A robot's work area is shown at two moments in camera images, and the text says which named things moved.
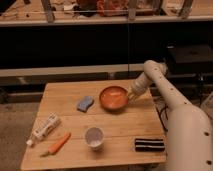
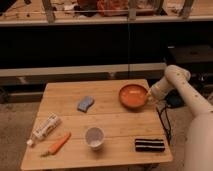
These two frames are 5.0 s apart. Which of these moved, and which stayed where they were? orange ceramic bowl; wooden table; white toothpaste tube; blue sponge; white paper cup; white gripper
Moved: white gripper; orange ceramic bowl
Stayed: white toothpaste tube; white paper cup; blue sponge; wooden table
